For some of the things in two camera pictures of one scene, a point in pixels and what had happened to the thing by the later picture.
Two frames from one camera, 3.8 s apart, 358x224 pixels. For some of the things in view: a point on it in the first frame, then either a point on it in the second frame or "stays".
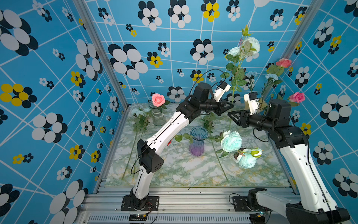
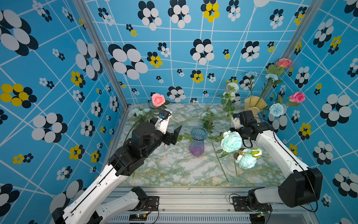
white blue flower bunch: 248,46 → 231,142
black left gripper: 221,108 → 169,138
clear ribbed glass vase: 158,119 stays
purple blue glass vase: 198,134 stays
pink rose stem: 158,101 stays
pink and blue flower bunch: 274,72 stays
